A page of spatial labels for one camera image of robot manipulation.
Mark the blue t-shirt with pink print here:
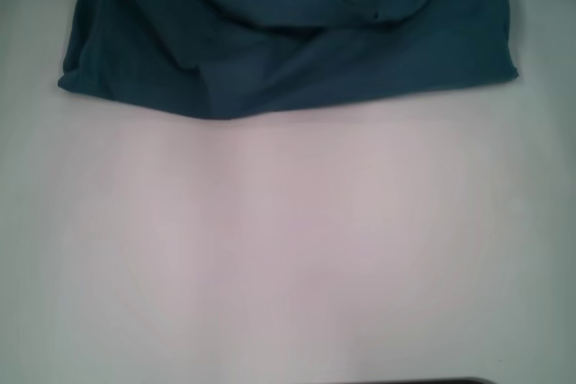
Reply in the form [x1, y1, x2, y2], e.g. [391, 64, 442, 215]
[57, 0, 521, 122]

